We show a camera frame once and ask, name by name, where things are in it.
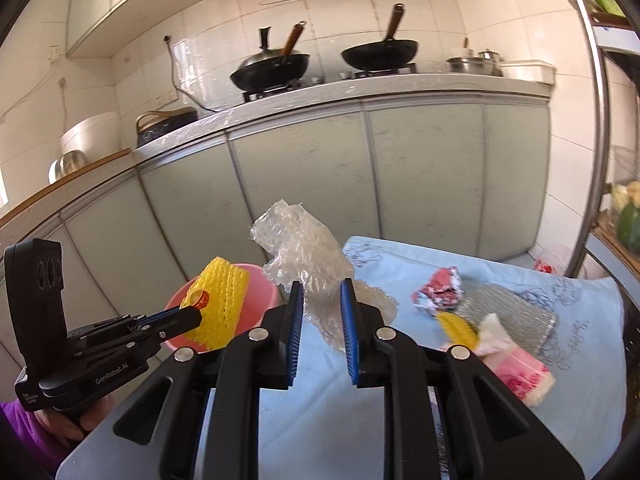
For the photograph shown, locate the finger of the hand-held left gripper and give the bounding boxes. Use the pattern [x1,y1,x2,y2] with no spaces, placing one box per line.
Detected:
[141,305,203,342]

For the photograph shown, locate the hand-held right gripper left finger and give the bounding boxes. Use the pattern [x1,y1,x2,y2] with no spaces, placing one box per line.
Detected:
[114,281,306,480]

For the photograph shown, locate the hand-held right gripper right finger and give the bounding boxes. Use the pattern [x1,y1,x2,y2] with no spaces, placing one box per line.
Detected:
[340,280,529,480]

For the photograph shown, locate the pink plastic basin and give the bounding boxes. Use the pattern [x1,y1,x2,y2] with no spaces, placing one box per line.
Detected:
[165,262,281,353]

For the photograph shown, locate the yellow foam fruit net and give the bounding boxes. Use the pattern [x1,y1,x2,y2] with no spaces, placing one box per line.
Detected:
[181,256,251,352]

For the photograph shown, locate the clear bubble wrap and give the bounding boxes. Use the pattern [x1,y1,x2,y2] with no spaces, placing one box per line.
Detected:
[250,201,399,353]

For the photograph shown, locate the red white wrapper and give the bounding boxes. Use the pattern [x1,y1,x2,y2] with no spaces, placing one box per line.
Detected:
[412,266,463,316]

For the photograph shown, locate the small yellow foam piece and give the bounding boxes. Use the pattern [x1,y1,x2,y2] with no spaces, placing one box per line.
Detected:
[436,311,481,348]

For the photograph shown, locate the white tissue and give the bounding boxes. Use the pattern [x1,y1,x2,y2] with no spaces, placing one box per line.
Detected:
[477,313,516,356]

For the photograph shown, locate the wrappers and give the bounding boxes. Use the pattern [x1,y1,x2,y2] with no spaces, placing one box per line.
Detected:
[457,282,558,356]

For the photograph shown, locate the pink white plastic packet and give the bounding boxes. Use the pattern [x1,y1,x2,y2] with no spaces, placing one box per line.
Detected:
[487,345,557,407]

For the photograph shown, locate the person's left forearm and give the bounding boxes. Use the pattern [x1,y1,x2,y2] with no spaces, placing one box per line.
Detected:
[0,400,68,480]

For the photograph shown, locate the person's left hand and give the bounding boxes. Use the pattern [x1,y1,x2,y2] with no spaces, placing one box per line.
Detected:
[42,395,114,444]

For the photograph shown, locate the steel bowl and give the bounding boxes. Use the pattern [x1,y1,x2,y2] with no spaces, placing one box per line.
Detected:
[48,150,88,184]

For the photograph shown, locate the grey kitchen base cabinet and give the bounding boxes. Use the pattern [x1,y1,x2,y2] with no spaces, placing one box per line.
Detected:
[0,72,551,411]

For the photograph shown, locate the white rice cooker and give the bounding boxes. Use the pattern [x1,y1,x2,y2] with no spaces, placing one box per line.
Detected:
[61,114,121,156]

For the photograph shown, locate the dark woven basket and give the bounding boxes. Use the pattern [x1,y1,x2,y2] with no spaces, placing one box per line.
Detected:
[136,106,199,148]

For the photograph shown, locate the red white plastic bag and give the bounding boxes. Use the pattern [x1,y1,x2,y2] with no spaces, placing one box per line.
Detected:
[532,246,576,277]

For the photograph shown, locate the light blue printed tablecloth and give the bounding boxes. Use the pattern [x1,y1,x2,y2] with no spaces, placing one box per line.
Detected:
[235,236,626,480]

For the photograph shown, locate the gas stove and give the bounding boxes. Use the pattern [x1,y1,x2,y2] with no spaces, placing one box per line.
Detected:
[242,62,418,103]

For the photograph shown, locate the black wok under lid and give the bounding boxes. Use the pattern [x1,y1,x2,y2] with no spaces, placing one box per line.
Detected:
[230,21,311,92]

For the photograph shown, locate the steel pot lid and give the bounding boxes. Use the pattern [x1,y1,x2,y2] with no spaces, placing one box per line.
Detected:
[239,26,288,68]

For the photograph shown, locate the shallow steel pan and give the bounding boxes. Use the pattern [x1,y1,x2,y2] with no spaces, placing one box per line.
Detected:
[446,37,488,74]

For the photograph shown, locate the dark green vegetable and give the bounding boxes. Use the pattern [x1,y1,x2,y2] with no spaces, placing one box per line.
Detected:
[616,205,640,253]

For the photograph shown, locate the steel pot with lid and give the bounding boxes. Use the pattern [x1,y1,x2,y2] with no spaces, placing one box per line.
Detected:
[477,49,504,77]

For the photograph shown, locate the white rectangular container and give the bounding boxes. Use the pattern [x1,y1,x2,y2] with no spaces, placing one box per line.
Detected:
[500,60,557,85]

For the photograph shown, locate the metal storage rack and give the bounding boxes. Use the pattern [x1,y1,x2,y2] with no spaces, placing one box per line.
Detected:
[555,0,640,281]

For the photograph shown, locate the black power cable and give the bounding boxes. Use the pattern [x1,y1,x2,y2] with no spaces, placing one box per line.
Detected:
[164,35,218,112]

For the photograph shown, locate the black wok with wooden handle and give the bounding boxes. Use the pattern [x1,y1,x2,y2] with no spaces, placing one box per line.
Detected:
[341,3,419,71]

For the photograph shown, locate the white wall cabinet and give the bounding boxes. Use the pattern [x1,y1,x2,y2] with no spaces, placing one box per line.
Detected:
[65,0,201,58]

